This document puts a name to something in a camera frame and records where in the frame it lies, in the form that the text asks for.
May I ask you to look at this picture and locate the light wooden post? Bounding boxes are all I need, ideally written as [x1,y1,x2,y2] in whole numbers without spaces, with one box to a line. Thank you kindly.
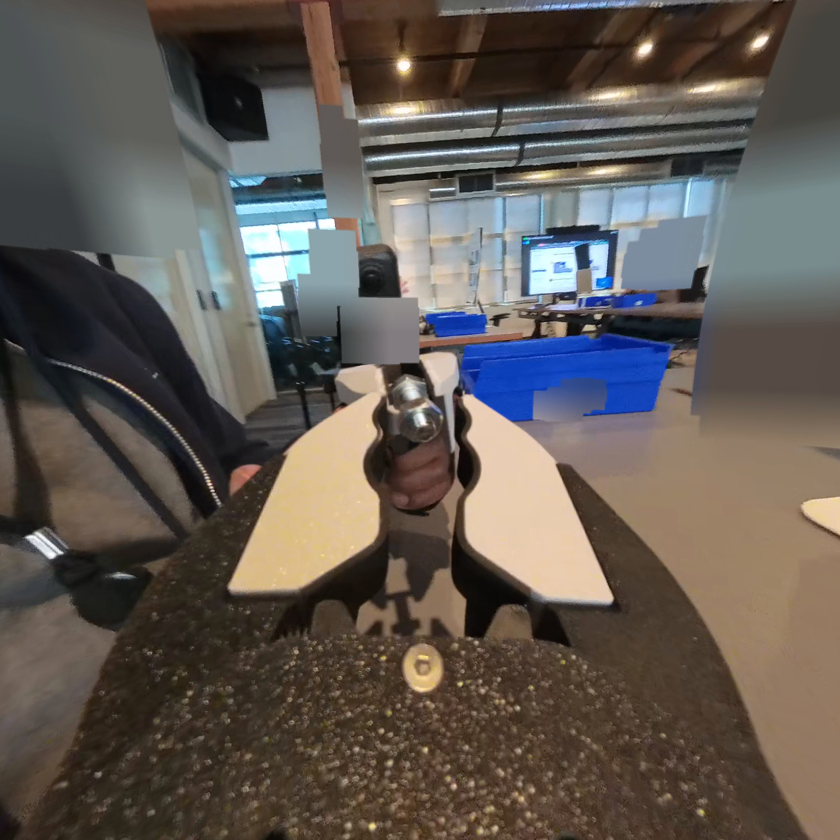
[301,0,350,107]

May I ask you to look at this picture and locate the white rounded flat pad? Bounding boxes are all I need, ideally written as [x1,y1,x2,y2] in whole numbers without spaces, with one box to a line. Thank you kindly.
[801,497,840,537]

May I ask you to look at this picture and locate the black wall speaker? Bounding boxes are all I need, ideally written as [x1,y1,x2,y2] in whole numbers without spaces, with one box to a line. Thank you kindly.
[200,72,270,143]

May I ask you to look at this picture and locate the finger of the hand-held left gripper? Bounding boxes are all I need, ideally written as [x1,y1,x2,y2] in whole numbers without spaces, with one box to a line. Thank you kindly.
[420,351,462,455]
[335,364,403,455]

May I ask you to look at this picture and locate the person's left hand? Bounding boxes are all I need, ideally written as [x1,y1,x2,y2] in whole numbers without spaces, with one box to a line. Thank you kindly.
[384,438,456,513]

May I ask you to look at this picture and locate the silver hex bolt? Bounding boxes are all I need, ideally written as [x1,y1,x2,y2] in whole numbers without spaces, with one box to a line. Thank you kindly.
[390,375,441,442]

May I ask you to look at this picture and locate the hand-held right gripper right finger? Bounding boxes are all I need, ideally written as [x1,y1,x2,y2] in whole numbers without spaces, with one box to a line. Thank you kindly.
[453,394,616,606]

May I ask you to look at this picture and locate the silver hex nut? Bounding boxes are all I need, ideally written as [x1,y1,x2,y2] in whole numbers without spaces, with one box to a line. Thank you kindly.
[399,406,441,442]

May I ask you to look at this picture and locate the wooden office desk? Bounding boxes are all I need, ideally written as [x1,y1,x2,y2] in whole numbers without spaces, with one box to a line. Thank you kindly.
[420,331,524,349]
[515,301,706,324]

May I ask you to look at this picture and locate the large computer monitor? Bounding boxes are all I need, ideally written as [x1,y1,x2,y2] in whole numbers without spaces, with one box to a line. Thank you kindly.
[520,228,619,298]

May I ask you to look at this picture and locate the person's navy zip jacket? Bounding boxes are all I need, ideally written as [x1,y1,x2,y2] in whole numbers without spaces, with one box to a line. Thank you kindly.
[0,246,270,526]

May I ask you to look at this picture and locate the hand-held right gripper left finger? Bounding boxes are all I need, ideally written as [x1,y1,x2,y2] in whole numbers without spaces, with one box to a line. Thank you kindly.
[227,394,389,597]

